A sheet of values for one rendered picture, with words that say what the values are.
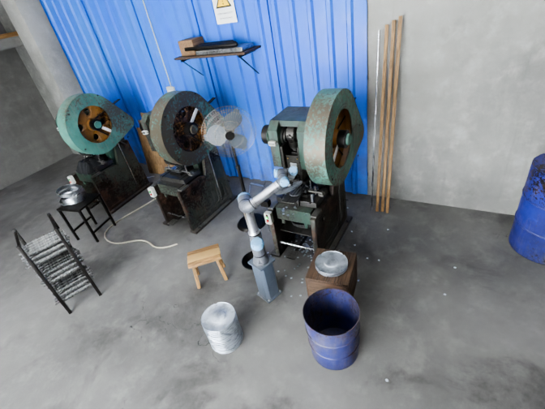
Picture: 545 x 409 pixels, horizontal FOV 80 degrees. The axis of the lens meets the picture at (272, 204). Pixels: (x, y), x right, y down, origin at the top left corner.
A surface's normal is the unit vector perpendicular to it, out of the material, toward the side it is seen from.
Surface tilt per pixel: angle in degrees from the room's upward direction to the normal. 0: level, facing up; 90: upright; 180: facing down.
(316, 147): 77
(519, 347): 0
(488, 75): 90
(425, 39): 90
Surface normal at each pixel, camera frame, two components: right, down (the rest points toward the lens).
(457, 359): -0.16, -0.82
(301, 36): -0.48, 0.55
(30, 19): 0.86, 0.15
